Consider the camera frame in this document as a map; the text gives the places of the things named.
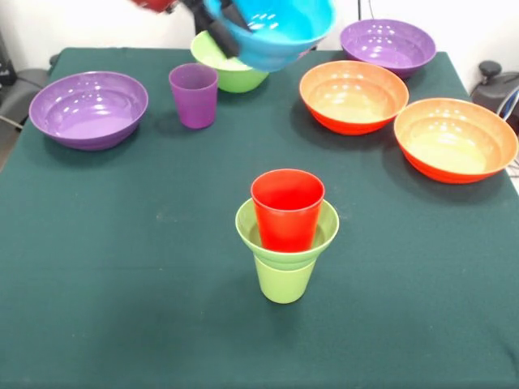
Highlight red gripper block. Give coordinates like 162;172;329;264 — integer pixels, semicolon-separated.
129;0;251;58

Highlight small blue plastic bowl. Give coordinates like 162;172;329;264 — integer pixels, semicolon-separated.
202;0;337;73

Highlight red plastic cup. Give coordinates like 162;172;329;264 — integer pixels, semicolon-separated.
250;169;326;253

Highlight small green plastic bowl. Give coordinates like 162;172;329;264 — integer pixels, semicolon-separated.
234;198;341;272

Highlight green plastic cup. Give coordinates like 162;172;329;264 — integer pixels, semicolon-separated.
253;253;317;305

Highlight large green plastic bowl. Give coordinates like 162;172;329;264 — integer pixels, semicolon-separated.
190;30;271;94

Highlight purple plastic cup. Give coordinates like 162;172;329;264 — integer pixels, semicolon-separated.
168;62;220;130

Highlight large orange plastic bowl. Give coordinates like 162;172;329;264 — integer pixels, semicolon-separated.
392;97;519;185
298;60;410;136

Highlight large purple plastic bowl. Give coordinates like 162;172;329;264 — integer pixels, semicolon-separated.
28;71;149;152
339;19;437;80

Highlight dark green table cloth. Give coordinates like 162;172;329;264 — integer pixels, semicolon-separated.
0;47;519;389

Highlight black wall cables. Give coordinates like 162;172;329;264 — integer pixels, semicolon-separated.
356;0;376;21

